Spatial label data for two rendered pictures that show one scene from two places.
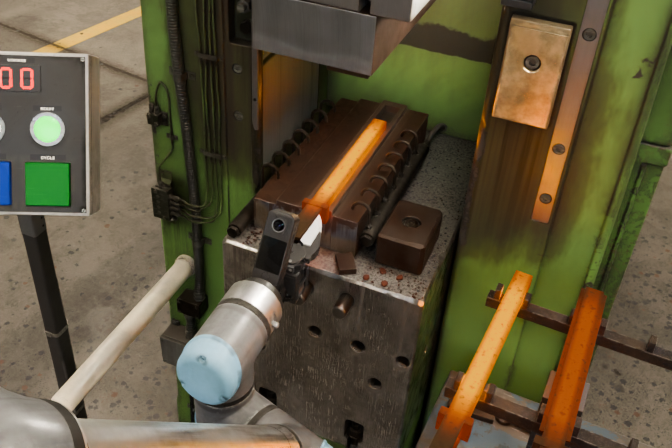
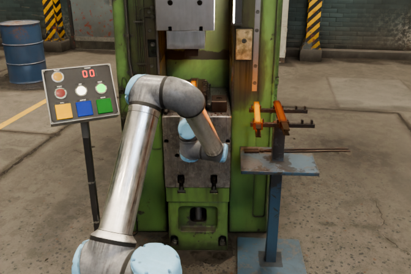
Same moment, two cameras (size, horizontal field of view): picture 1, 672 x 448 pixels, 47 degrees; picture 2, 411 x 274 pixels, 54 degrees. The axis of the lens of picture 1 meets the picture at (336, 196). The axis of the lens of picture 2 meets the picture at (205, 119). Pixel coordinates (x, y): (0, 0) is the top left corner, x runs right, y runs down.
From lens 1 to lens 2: 1.15 m
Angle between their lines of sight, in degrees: 22
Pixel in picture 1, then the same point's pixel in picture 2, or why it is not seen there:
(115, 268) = (72, 194)
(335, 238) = not seen: hidden behind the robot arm
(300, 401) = (193, 174)
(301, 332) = not seen: hidden behind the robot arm
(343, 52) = (196, 43)
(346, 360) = not seen: hidden behind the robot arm
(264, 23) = (170, 40)
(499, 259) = (244, 108)
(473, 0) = (212, 40)
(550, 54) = (248, 37)
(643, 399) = (290, 183)
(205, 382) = (188, 130)
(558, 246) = (260, 98)
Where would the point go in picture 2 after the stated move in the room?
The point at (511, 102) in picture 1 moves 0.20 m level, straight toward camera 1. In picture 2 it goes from (240, 54) to (247, 62)
